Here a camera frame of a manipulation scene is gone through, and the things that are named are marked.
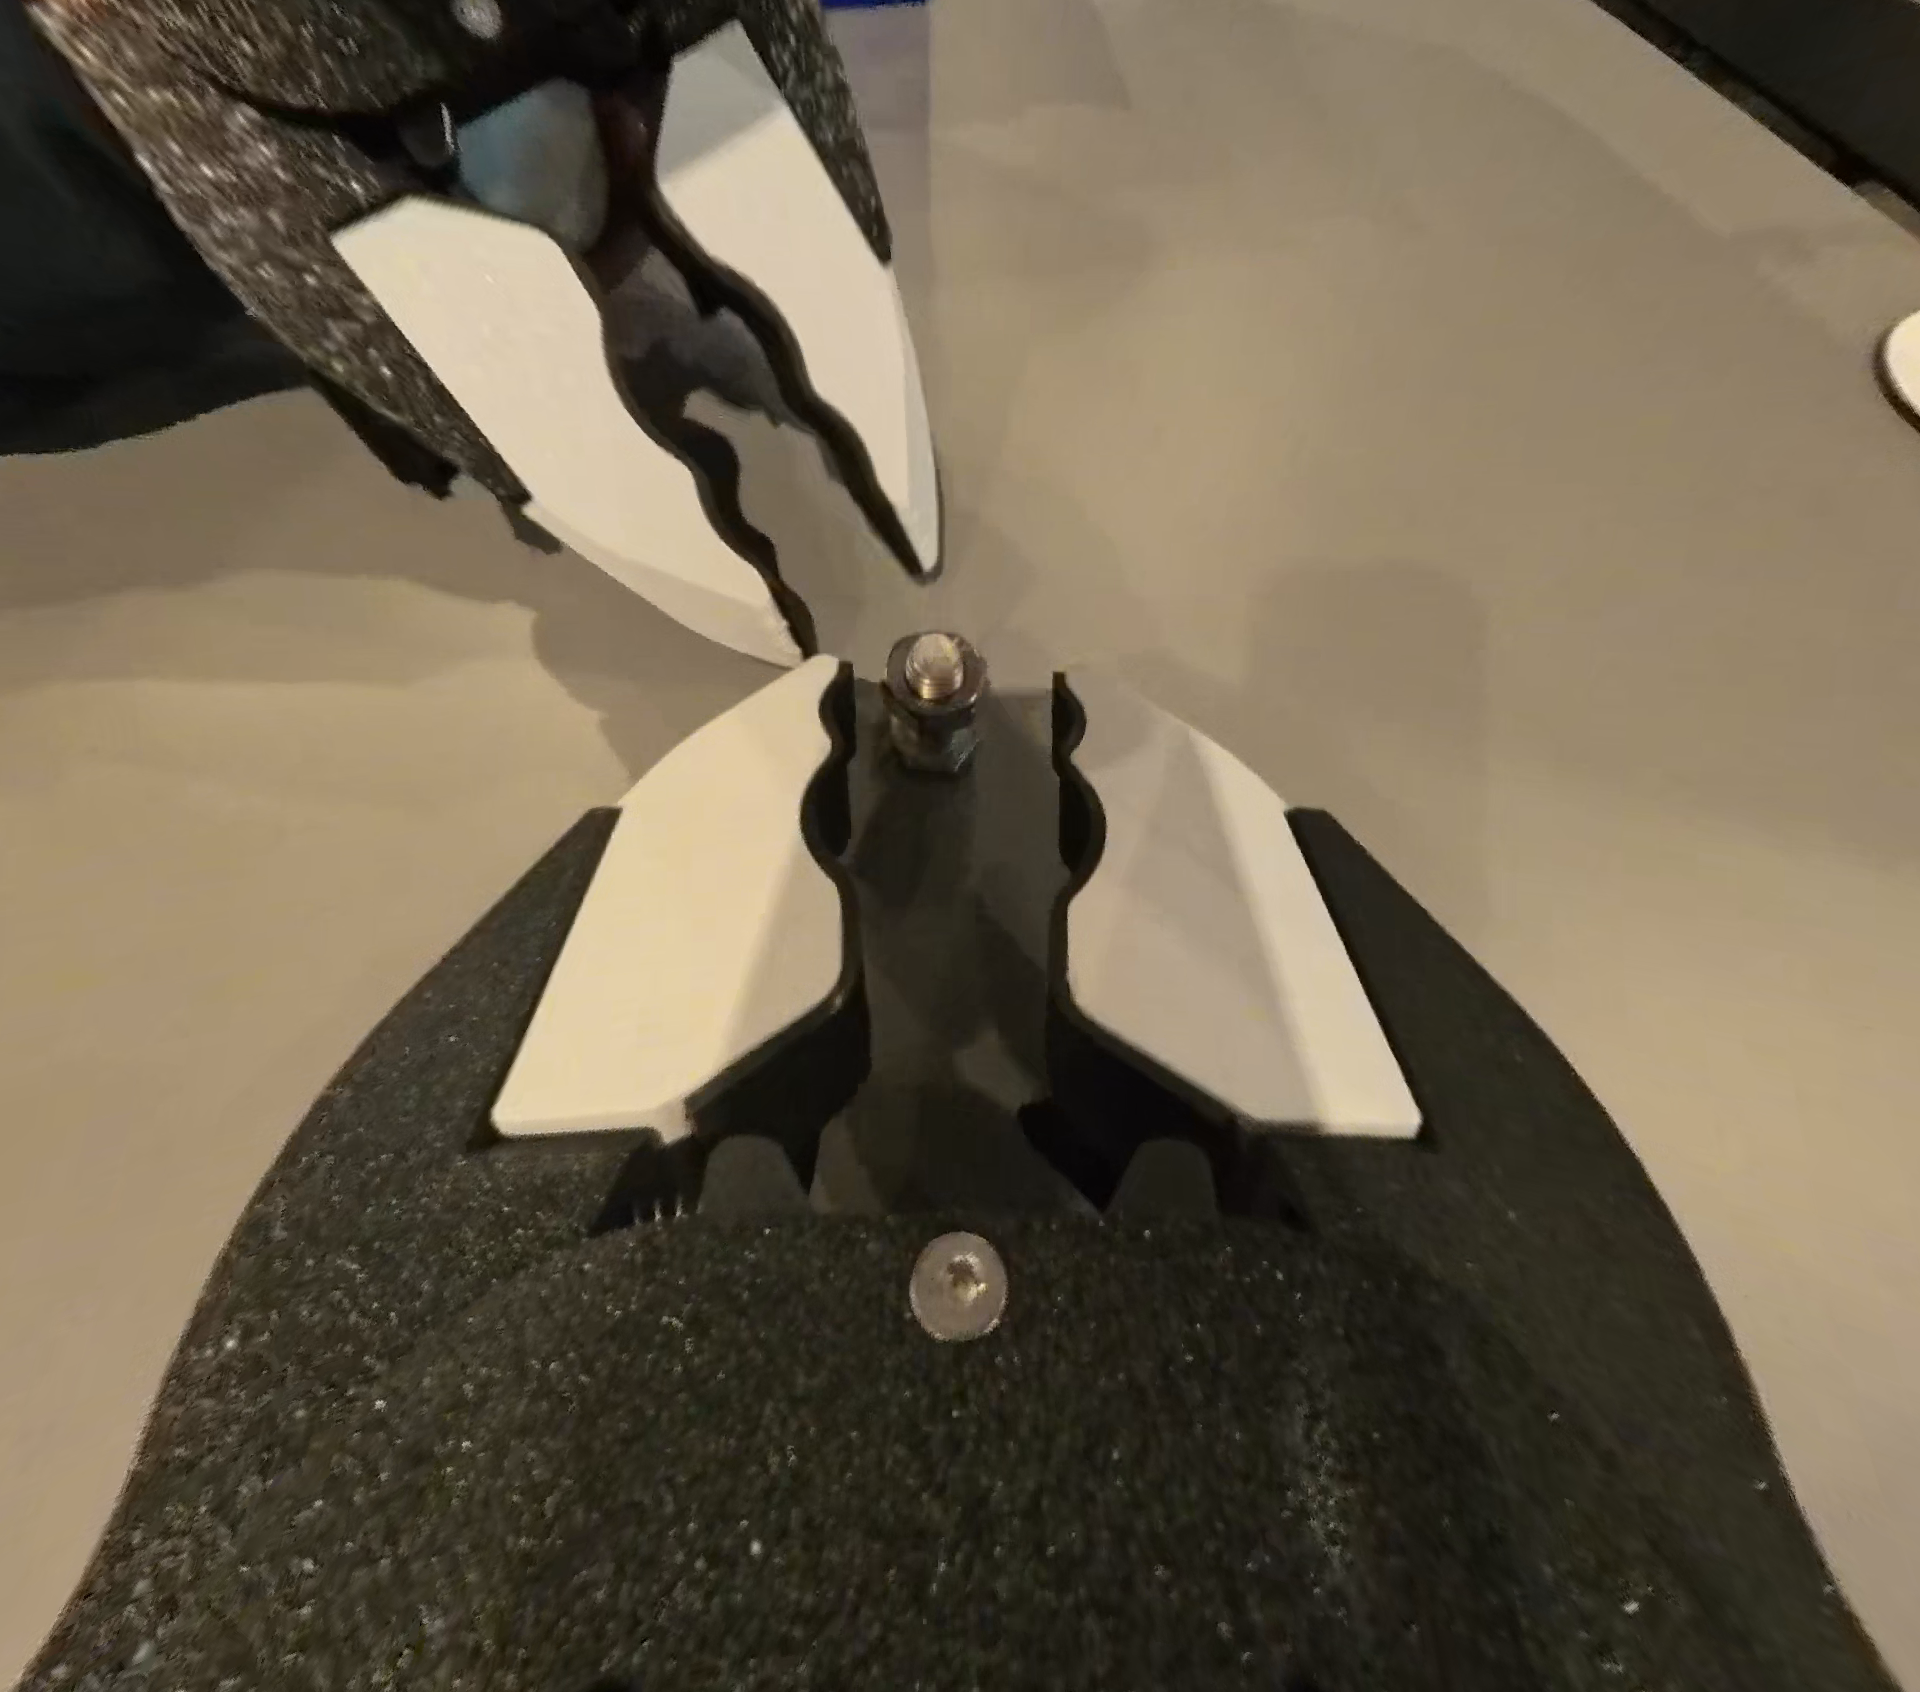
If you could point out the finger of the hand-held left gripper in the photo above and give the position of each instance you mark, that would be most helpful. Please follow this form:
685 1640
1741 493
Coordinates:
819 266
495 356

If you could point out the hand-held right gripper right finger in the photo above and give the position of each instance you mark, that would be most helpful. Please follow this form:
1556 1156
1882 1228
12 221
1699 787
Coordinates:
1238 957

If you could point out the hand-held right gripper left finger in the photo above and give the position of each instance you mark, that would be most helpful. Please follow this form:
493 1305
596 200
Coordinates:
675 926

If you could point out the steel bolt with nut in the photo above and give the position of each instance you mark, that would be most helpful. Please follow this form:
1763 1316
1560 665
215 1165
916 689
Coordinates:
933 711

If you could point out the person's dark clothing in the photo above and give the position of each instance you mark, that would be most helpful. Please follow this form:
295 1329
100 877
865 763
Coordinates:
104 282

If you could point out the white round disc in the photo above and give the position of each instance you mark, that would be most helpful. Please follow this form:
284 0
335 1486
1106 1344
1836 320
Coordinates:
1902 368

